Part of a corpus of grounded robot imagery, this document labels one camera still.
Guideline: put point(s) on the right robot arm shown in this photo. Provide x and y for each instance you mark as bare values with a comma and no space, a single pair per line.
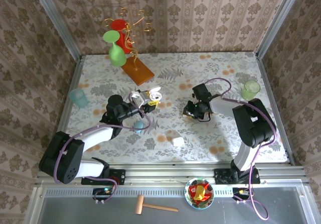
253,123

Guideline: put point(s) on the slotted metal strip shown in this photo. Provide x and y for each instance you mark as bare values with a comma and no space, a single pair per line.
150,192

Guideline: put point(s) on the small black circuit board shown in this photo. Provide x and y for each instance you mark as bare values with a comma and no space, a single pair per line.
100,191
237,191

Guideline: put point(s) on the white square earbud case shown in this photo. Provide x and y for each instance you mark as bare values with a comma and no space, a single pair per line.
178,141

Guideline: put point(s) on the white oval earbud case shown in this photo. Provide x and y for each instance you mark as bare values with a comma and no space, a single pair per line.
155,95

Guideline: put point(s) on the aluminium table side rail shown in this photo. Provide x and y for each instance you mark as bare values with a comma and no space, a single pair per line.
263,70
76,73

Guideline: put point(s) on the blue earbud charging case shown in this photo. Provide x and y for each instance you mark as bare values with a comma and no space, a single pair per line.
138,126

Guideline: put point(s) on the aluminium mounting rail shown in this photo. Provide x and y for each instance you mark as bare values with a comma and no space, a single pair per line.
163,173

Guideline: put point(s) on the red yellow snack packet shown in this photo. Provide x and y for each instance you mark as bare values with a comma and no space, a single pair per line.
199,191

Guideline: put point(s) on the patterned bowl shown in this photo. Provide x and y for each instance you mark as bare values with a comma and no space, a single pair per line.
199,205

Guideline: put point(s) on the teal plastic cup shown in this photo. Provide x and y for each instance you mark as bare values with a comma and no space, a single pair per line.
78,98

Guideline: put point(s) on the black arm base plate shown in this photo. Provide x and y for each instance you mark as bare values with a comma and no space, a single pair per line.
120,177
219,177

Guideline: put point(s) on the aluminium frame post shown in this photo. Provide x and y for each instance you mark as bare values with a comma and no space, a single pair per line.
57,20
279,20

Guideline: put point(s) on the wooden mallet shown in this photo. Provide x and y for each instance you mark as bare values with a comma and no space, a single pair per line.
139,205

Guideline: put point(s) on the green plastic wine glass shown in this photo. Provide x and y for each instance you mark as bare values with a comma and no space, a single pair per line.
117,55

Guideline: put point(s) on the green plastic cup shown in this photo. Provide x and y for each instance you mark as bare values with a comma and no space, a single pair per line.
250,89

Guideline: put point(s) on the red plastic wine glass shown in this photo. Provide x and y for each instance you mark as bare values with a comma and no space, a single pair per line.
118,24

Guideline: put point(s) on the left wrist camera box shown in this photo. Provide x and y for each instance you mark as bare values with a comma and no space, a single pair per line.
140,98

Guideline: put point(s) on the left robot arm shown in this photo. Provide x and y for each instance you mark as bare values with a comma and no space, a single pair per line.
65,158

